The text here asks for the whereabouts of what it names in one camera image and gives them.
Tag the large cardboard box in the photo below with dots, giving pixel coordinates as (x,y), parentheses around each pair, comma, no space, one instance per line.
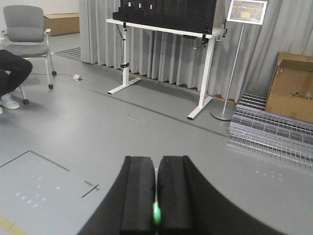
(291,91)

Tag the stacked metal wire grates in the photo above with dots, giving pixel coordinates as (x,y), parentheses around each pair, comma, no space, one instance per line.
(253,129)

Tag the distant cardboard box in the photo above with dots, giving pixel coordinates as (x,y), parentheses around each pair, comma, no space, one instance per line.
(62,23)

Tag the black pegboard panel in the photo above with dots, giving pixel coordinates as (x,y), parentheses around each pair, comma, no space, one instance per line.
(186,15)

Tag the white floor power strip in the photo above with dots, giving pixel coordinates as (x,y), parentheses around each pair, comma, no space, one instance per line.
(77,77)

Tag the seated person's leg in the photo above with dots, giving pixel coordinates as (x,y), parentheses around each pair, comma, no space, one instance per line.
(13,71)

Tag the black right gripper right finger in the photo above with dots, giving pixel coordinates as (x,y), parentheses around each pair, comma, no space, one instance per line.
(191,205)

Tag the grey curtain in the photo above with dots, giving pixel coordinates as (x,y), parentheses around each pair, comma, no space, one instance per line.
(245,59)

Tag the sign stand with poster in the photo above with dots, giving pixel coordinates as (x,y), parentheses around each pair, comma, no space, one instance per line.
(244,12)

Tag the grey office chair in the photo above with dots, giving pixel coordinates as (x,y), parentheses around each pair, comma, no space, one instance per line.
(25,35)

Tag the white standing desk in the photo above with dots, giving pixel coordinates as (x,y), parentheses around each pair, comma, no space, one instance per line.
(173,54)

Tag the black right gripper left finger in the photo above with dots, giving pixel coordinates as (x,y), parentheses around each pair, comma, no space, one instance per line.
(127,209)

